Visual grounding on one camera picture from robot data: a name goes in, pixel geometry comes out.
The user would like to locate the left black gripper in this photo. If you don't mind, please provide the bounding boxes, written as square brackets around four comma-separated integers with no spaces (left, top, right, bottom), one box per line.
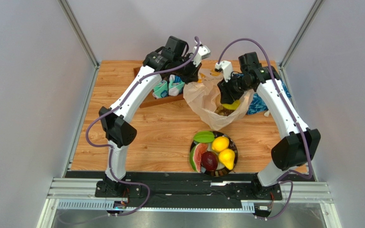
[173,54,202,86]

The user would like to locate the translucent white plastic bag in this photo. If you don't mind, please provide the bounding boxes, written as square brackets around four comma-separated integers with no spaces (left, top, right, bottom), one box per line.
[183,69,255,130]

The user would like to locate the green fake starfruit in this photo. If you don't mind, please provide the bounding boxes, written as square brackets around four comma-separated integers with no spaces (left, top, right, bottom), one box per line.
[193,131,215,143]

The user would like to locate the yellow fake lemon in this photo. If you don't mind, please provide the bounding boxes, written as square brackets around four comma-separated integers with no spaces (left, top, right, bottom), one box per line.
[211,136,230,153]

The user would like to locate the yellow fake pear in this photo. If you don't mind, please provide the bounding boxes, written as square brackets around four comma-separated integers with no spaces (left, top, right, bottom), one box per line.
[218,148,236,170]

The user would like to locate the dark red fake apple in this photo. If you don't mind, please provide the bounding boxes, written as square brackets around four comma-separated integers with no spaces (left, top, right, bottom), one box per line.
[201,151,219,171]

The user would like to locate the fake watermelon slice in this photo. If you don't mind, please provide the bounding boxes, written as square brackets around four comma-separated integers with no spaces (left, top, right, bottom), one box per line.
[190,143,208,172]

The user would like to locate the yellow fake banana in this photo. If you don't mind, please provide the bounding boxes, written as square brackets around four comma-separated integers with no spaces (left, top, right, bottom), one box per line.
[221,100,240,111]

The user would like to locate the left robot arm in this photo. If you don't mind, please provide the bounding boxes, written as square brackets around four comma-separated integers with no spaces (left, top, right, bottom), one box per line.
[95,36,211,197]

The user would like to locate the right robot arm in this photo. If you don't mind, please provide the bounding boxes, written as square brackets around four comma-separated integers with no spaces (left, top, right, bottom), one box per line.
[215,52,321,199]

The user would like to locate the brown fake grapes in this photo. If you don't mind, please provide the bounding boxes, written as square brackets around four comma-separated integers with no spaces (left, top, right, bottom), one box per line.
[215,105,235,116]

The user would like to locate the teal white sock bundle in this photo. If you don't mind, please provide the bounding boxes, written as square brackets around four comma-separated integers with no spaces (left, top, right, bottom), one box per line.
[152,75,185,99]

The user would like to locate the blue patterned cloth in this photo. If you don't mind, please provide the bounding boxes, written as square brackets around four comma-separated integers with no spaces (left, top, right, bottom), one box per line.
[247,79,292,115]

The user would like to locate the brown wooden organizer tray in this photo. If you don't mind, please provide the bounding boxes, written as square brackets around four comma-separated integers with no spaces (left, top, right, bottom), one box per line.
[128,66,183,108]

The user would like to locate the black rimmed beige plate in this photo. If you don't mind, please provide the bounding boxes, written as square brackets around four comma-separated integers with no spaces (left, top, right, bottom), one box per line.
[190,131,238,177]

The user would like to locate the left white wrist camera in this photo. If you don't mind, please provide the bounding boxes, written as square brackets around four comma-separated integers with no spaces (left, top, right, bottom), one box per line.
[192,44,211,67]

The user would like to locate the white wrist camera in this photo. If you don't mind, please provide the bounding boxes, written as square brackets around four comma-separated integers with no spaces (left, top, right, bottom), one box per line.
[215,60,233,83]
[192,44,211,67]

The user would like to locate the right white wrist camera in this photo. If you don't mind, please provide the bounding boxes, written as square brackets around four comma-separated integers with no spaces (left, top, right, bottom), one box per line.
[215,60,233,83]

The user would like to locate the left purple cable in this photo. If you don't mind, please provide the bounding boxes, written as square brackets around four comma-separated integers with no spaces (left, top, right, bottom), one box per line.
[85,36,202,218]

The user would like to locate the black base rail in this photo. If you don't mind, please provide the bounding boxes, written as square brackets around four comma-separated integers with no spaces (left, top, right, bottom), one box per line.
[65,171,316,213]

